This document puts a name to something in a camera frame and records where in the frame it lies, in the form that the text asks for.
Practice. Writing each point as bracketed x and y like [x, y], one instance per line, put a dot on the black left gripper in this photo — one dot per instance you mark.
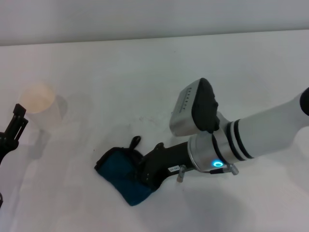
[6, 143]

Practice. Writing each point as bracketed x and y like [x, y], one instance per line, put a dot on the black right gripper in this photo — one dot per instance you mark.
[171, 155]

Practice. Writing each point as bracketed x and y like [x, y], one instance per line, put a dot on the white plastic cup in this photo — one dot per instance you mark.
[38, 99]

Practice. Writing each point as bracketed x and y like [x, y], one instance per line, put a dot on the blue rag with black trim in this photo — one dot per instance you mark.
[116, 169]

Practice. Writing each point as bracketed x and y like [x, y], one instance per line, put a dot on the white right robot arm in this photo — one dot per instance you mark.
[260, 135]

